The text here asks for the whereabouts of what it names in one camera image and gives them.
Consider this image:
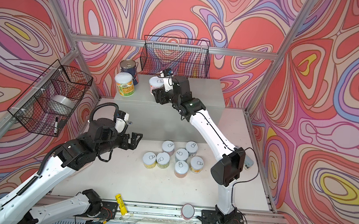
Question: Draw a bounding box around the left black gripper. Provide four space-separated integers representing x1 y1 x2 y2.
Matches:
93 125 144 162

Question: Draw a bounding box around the pink label can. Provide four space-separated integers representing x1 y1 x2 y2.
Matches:
149 76 164 94

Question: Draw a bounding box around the green yellow peach can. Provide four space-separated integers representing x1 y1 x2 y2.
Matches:
115 72 135 97

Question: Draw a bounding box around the dark blue tin can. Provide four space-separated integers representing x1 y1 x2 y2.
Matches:
120 59 139 86

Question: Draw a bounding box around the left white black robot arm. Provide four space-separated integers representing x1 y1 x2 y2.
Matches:
0 102 143 224

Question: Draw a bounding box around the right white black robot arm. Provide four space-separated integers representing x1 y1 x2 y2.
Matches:
152 71 246 224

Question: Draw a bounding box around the grey metal cabinet box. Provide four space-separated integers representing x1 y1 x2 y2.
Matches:
110 69 229 148

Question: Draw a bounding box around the yellow label can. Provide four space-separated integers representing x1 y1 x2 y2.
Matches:
142 152 157 169
189 156 204 174

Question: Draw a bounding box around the back left pink can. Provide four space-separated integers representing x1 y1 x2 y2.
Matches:
162 140 175 156

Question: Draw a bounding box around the green label can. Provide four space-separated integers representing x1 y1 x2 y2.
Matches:
156 152 170 169

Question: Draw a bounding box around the center white lid can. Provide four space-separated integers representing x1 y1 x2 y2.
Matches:
175 148 189 162

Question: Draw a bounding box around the white lid can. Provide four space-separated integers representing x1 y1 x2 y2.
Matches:
175 148 189 162
185 141 199 157

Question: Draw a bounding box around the back right white lid can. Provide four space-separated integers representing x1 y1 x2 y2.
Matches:
185 141 199 157

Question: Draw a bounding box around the right yellow label can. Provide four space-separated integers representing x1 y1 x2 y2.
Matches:
189 156 204 174

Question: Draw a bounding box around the yellow glue tube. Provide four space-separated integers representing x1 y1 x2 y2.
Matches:
115 194 128 216

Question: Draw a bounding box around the black marker pen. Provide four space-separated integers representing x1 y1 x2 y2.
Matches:
54 117 59 135

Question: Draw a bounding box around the silver tape roll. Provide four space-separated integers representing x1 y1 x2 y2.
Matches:
48 95 75 116

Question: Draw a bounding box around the pink tape roll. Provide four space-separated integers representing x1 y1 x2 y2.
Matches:
181 203 195 220

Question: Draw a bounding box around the grey stapler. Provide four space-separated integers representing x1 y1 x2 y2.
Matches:
244 156 254 170

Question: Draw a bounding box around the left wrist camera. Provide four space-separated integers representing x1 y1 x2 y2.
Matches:
116 110 129 124

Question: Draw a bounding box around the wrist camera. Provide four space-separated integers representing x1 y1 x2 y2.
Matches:
159 68 173 78
116 110 129 124

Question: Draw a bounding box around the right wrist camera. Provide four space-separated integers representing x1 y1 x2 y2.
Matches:
159 68 173 78

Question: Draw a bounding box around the back black wire basket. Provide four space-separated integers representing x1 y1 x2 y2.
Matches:
140 35 211 79

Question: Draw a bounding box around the black wire basket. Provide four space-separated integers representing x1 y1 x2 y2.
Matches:
140 35 211 79
7 60 93 137

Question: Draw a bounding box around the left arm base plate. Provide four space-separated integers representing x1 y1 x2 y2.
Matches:
75 201 118 221

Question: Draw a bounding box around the left black wire basket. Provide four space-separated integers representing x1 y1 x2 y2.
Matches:
7 60 93 137

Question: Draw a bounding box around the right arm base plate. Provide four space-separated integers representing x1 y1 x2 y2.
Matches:
197 210 245 224

